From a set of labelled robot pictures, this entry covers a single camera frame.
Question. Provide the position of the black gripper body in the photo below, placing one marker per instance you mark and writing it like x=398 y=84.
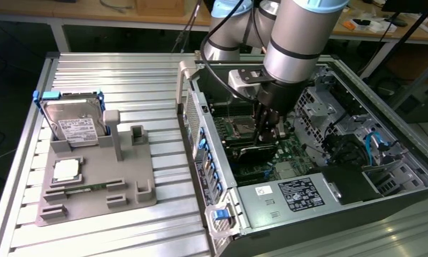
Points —
x=278 y=96

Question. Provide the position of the black graphics card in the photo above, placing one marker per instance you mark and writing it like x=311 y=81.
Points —
x=254 y=154

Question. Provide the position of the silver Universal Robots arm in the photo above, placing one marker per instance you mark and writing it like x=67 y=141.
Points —
x=292 y=40

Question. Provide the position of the CPU socket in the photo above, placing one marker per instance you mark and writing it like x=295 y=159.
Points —
x=243 y=125

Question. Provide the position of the black RAM stick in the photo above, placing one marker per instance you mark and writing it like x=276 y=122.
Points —
x=239 y=142

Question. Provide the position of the green motherboard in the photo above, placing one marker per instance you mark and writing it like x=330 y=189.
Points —
x=288 y=150

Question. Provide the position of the metal disk bay cage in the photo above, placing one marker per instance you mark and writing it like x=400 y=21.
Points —
x=318 y=109

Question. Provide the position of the black fan shroud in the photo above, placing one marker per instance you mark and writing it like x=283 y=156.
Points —
x=350 y=184

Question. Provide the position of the grey power supply unit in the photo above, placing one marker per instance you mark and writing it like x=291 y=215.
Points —
x=267 y=208

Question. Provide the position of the orange and white box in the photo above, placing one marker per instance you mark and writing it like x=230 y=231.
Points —
x=360 y=25

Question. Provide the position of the open black PC case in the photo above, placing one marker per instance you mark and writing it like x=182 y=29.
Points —
x=307 y=233

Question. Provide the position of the brown cardboard box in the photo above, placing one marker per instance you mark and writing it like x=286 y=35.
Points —
x=159 y=6

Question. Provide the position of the black monitor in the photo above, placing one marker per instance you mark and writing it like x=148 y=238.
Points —
x=414 y=5

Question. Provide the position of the grey parts rack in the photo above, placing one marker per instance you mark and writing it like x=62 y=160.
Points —
x=92 y=198

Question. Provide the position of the green RAM stick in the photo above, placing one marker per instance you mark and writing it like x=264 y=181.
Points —
x=86 y=189

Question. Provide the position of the silver CPU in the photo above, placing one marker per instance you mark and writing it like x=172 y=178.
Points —
x=67 y=170

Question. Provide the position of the wooden desk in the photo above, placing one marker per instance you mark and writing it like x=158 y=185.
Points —
x=92 y=12

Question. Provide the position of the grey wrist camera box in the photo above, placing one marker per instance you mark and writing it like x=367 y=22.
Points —
x=240 y=83

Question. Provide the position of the hard disk with blue bracket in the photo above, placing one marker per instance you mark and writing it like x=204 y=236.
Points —
x=71 y=125

